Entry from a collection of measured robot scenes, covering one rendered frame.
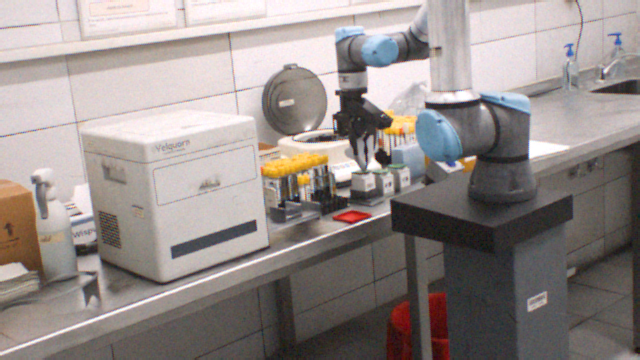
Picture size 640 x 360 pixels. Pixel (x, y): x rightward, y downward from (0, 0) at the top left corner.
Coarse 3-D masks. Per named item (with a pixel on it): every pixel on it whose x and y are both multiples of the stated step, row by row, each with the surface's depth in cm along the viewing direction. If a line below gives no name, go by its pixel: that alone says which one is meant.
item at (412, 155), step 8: (408, 144) 234; (416, 144) 233; (392, 152) 231; (400, 152) 229; (408, 152) 230; (416, 152) 233; (392, 160) 231; (400, 160) 230; (408, 160) 231; (416, 160) 233; (424, 160) 236; (408, 168) 231; (416, 168) 234; (424, 168) 237; (416, 176) 234
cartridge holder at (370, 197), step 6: (354, 192) 217; (360, 192) 215; (366, 192) 214; (372, 192) 216; (378, 192) 217; (348, 198) 218; (354, 198) 217; (360, 198) 215; (366, 198) 214; (372, 198) 215; (378, 198) 215; (384, 198) 216; (366, 204) 214; (372, 204) 213
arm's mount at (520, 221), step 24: (408, 192) 194; (432, 192) 193; (456, 192) 192; (552, 192) 189; (408, 216) 187; (432, 216) 181; (456, 216) 177; (480, 216) 176; (504, 216) 175; (528, 216) 177; (552, 216) 183; (456, 240) 178; (480, 240) 173; (504, 240) 173
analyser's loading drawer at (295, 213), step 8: (304, 200) 202; (272, 208) 195; (280, 208) 193; (288, 208) 198; (296, 208) 196; (304, 208) 202; (312, 208) 200; (320, 208) 198; (272, 216) 196; (280, 216) 193; (288, 216) 197; (296, 216) 194; (304, 216) 196; (312, 216) 197; (320, 216) 198; (272, 224) 192; (280, 224) 191; (288, 224) 192
